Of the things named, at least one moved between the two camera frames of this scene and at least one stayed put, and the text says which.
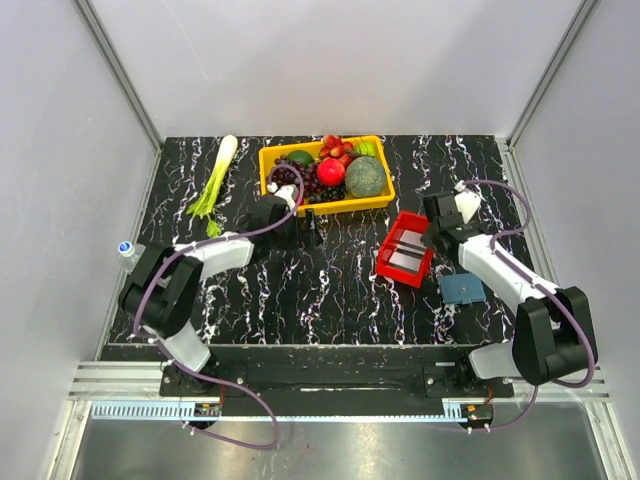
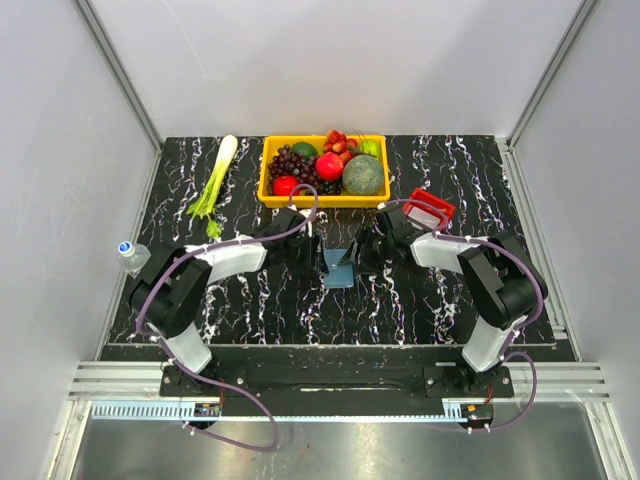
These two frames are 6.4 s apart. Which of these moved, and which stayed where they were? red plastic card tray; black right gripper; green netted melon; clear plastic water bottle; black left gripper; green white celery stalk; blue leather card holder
Moved: blue leather card holder; black left gripper; red plastic card tray; black right gripper
Stayed: clear plastic water bottle; green white celery stalk; green netted melon
